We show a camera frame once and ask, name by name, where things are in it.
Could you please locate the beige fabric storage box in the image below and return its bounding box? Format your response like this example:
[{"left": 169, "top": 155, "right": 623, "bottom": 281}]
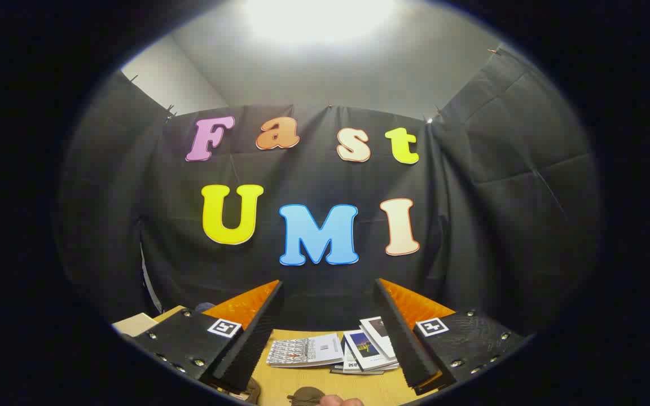
[{"left": 112, "top": 312, "right": 159, "bottom": 337}]

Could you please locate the white book blue picture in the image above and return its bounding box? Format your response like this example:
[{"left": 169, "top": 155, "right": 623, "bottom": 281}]
[{"left": 343, "top": 330, "right": 400, "bottom": 373}]

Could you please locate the dark cover book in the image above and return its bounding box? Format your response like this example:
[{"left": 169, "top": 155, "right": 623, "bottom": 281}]
[{"left": 331, "top": 365, "right": 385, "bottom": 376}]

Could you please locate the grey patterned book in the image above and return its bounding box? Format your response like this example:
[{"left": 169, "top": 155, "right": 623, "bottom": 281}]
[{"left": 266, "top": 333, "right": 344, "bottom": 368}]

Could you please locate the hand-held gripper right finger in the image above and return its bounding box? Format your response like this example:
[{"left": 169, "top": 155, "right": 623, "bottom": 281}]
[{"left": 374, "top": 278, "right": 527, "bottom": 395}]

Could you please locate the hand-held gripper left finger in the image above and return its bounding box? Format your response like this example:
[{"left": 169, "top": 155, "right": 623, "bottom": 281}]
[{"left": 132, "top": 280, "right": 284, "bottom": 392}]

